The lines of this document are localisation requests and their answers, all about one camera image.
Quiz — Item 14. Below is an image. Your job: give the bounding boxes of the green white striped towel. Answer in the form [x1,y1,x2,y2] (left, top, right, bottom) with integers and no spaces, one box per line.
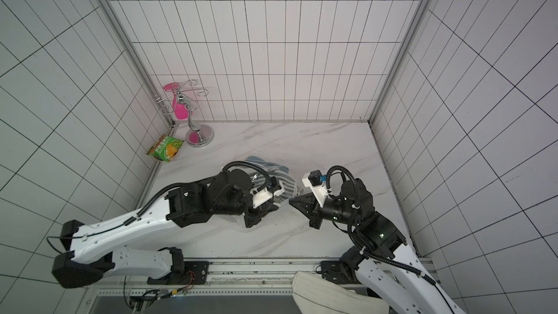
[258,164,302,204]

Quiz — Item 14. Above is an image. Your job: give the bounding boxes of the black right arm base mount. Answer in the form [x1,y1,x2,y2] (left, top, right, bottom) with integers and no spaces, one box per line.
[316,246,369,285]

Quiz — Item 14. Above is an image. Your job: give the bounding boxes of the pink plastic scoop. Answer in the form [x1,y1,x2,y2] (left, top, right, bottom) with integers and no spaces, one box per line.
[163,83,190,121]

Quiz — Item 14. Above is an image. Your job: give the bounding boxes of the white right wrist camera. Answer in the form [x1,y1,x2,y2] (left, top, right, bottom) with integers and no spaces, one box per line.
[302,170,331,208]

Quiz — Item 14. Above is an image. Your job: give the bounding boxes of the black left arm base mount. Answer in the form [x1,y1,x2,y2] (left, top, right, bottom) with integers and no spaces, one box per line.
[147,247,209,286]

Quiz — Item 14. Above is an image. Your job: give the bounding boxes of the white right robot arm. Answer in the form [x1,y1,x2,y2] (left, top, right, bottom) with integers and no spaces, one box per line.
[289,165,463,313]

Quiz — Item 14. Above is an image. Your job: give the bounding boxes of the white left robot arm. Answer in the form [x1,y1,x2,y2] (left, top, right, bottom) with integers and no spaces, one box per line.
[51,161,285,289]

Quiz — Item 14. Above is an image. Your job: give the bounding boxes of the green snack packet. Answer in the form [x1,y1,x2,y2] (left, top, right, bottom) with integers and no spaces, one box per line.
[147,135,184,162]

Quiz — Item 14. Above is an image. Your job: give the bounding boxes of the clear plastic vacuum bag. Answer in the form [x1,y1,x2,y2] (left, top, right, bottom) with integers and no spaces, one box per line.
[222,159,304,228]

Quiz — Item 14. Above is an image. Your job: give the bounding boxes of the teal and beige towel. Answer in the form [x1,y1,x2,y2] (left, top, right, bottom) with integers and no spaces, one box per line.
[245,156,290,175]

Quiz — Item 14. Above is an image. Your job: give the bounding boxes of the white striped cloth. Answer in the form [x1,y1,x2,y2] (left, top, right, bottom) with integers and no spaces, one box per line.
[291,272,389,314]

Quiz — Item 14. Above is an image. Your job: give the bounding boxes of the chrome cup holder stand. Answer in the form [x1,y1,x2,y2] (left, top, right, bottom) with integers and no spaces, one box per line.
[152,79,214,148]

